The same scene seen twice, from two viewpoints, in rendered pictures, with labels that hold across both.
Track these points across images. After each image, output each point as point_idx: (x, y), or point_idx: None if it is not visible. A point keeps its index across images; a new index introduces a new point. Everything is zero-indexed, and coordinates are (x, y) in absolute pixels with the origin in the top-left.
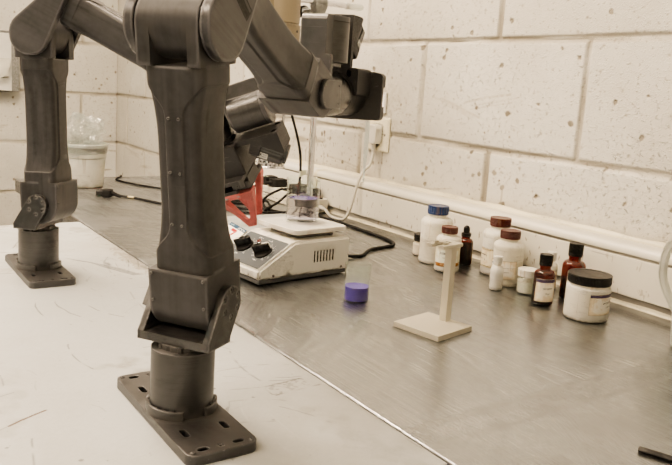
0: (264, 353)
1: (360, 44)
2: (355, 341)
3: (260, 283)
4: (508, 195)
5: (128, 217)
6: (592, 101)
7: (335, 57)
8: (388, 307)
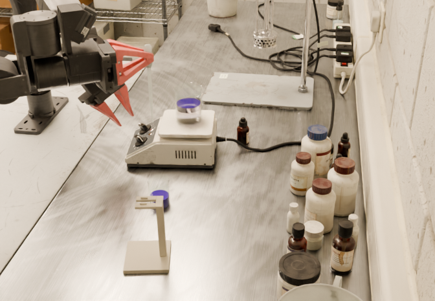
0: (13, 238)
1: (89, 30)
2: (77, 249)
3: (128, 166)
4: (393, 134)
5: (186, 61)
6: (421, 77)
7: (33, 52)
8: (165, 221)
